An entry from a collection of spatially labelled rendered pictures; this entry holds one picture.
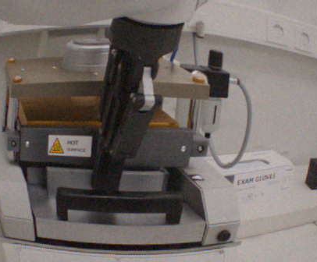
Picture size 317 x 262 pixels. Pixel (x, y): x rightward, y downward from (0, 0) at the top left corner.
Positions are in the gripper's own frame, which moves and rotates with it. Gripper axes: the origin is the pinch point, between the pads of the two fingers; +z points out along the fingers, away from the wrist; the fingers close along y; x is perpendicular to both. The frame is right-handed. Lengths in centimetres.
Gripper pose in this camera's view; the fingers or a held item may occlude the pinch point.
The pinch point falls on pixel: (108, 167)
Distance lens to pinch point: 78.5
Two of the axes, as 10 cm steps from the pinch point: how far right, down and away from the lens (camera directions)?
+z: -2.3, 8.0, 5.6
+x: 9.3, 0.2, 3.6
